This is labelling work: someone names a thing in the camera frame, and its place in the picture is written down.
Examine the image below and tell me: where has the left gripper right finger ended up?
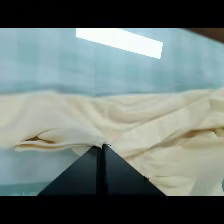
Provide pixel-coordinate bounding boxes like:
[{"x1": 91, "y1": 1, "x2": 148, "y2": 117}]
[{"x1": 101, "y1": 143, "x2": 167, "y2": 197}]

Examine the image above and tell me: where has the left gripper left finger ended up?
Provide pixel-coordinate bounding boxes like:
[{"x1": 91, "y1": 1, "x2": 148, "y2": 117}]
[{"x1": 37, "y1": 145, "x2": 102, "y2": 197}]

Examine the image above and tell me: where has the cream shirt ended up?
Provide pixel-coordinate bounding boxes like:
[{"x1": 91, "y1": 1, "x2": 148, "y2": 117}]
[{"x1": 0, "y1": 87, "x2": 224, "y2": 197}]

